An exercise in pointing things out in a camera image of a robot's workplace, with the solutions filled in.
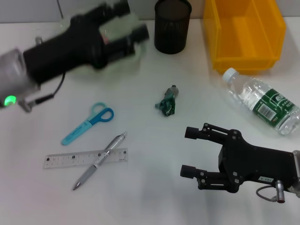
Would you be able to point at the clear plastic ruler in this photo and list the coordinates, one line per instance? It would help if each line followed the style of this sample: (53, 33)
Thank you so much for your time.
(61, 160)

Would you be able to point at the yellow plastic storage bin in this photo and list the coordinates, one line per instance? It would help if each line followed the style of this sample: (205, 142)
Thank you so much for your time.
(246, 28)

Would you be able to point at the clear water bottle green label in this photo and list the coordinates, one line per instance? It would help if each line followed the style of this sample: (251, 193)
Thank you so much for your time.
(264, 98)

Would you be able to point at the black mesh cylinder bin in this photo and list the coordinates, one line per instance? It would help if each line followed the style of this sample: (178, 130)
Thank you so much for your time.
(172, 30)

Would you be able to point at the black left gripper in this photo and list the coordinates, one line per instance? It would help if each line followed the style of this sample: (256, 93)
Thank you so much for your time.
(70, 49)

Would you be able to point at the blue capped scissors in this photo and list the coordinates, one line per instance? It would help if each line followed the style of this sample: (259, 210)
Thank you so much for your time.
(93, 119)

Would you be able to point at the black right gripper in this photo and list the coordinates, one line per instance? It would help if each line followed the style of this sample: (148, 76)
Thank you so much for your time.
(255, 166)

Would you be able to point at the silver ballpoint pen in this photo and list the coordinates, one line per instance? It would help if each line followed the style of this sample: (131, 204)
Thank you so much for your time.
(103, 157)

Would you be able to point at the green translucent plastic fruit plate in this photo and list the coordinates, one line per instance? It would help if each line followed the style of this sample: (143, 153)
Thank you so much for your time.
(117, 29)

